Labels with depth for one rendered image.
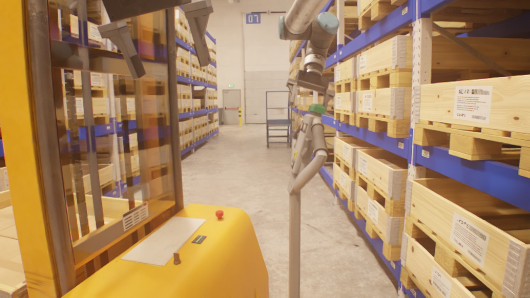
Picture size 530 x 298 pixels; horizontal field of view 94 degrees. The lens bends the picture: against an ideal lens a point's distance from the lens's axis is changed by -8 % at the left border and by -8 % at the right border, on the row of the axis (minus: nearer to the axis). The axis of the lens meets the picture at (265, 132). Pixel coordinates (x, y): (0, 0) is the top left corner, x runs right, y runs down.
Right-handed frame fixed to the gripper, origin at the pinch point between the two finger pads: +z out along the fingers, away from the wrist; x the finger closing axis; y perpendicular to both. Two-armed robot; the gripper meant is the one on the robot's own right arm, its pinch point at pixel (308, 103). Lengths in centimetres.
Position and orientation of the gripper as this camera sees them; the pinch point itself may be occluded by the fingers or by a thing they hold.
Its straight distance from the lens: 107.1
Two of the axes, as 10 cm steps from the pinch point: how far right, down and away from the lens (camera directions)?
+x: 9.6, 2.5, 0.8
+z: -2.0, 8.9, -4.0
